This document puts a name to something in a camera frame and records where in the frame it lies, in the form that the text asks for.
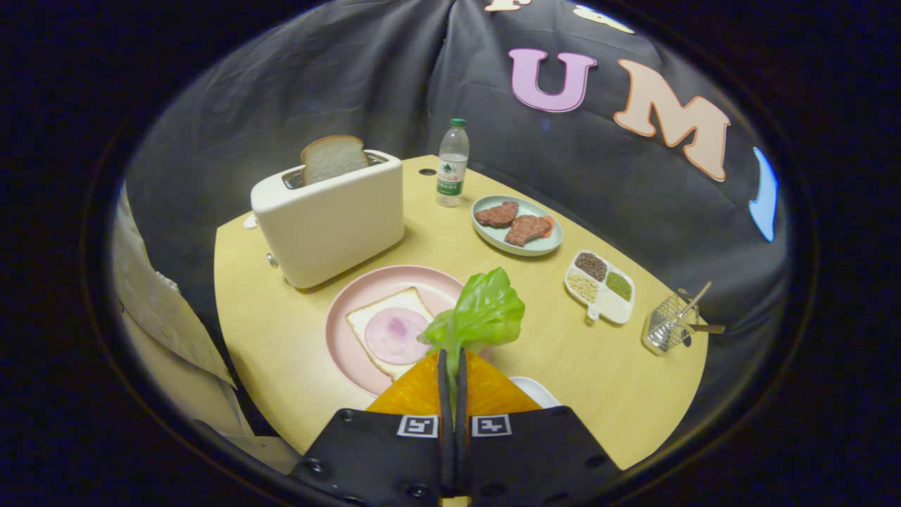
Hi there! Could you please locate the pink round plate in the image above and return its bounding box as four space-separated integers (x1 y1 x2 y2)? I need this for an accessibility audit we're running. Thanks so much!
325 265 493 399

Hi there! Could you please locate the clear water bottle green cap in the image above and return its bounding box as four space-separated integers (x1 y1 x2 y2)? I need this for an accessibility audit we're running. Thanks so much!
436 118 470 208

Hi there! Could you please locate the teal round plate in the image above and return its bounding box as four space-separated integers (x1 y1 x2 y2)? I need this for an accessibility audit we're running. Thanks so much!
470 195 564 257

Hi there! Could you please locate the brown steak piece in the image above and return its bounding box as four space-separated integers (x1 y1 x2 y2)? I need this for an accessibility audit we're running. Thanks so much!
504 214 553 247
474 201 520 230

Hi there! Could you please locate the green lettuce leaf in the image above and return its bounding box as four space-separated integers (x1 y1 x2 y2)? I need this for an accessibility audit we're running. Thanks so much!
417 266 527 416

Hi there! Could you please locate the white toaster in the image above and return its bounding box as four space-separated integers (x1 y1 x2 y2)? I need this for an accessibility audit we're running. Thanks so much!
250 149 406 290

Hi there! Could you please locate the person's beige shirt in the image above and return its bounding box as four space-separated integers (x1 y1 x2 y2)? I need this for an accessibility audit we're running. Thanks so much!
111 182 303 474

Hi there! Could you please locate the pink ham slice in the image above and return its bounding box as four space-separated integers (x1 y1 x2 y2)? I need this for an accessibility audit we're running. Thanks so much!
364 307 431 366

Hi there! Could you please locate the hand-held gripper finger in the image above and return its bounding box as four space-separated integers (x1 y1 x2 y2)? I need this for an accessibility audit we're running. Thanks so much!
287 350 458 507
454 349 624 507

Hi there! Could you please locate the white plate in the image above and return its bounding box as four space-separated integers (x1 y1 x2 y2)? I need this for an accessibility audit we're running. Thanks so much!
508 376 562 411

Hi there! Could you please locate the toasted bread slice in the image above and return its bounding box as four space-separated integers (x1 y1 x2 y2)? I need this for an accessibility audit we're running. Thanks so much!
301 134 370 187

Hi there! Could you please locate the white divided grain dish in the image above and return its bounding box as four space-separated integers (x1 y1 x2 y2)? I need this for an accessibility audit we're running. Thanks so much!
564 250 636 325

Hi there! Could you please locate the white bread slice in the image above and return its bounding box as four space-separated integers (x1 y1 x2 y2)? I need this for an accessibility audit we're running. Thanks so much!
345 287 437 382

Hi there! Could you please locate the wire mesh utensil basket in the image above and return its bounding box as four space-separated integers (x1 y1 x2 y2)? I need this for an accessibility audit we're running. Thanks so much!
641 294 699 356

